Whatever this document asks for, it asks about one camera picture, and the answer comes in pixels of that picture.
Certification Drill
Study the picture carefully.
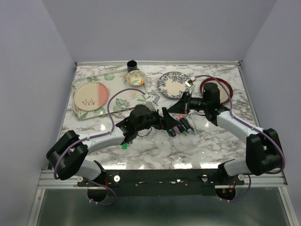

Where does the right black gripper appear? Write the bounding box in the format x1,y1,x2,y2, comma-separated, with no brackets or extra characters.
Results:
167,92,209,114

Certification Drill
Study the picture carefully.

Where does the red rimmed brown plate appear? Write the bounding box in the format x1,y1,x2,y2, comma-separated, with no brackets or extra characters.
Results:
199,78,233,104

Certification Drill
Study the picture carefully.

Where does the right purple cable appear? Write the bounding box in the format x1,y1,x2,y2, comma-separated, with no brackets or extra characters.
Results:
191,75,286,203

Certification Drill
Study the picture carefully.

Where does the orange black highlighter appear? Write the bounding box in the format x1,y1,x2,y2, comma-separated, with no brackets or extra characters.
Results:
178,115,190,130

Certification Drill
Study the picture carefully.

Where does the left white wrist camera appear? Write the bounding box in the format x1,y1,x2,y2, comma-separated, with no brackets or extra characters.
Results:
144,94,160,111

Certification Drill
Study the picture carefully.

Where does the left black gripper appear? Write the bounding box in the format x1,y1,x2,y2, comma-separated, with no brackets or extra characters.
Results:
136,107,179,132

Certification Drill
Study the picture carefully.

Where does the black mounting base bar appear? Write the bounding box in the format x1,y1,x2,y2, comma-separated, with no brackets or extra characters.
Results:
77,168,245,197

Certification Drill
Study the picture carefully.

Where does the aluminium frame rail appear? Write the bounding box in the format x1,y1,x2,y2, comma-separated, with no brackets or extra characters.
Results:
37,169,82,189

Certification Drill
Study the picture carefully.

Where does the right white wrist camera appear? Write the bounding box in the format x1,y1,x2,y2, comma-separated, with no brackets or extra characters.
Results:
185,79,195,94

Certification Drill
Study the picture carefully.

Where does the blue black highlighter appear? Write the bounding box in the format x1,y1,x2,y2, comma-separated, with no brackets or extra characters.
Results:
167,129,176,137

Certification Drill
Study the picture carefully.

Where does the black cup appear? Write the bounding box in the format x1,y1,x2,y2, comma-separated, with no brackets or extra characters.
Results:
127,60,138,72

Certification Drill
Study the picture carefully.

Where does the floral rectangular tray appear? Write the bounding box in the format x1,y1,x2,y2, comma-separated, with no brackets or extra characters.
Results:
72,69,147,121

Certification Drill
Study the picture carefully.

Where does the green black highlighter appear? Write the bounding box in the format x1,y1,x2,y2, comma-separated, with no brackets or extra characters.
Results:
177,124,187,136

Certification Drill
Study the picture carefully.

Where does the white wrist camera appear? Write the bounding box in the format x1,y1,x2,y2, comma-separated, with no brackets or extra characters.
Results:
185,79,195,94
144,94,160,111

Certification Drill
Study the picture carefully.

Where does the purple cable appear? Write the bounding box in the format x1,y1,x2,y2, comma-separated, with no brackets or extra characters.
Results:
191,75,286,203
53,89,148,207

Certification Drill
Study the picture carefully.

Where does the floral yellow bowl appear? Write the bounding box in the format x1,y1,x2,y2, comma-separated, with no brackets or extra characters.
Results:
126,70,146,87

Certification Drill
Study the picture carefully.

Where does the green capped white marker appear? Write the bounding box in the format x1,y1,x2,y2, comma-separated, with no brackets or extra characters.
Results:
190,115,198,131

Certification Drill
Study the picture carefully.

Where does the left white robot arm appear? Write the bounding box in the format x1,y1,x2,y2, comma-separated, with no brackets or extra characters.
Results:
46,105,179,186

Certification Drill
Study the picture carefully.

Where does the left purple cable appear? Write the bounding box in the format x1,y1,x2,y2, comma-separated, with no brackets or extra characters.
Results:
53,89,148,207

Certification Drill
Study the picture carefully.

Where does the blue floral plate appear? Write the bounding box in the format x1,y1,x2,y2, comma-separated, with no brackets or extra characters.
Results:
157,71,190,99

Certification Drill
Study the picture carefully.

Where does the purple translucent highlighter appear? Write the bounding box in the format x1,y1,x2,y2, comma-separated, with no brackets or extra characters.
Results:
173,126,182,134

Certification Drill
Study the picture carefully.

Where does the pink cream round plate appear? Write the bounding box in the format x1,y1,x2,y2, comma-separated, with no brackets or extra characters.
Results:
73,82,109,112

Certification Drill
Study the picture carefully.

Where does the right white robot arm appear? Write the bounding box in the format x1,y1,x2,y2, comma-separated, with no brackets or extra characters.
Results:
168,82,285,185

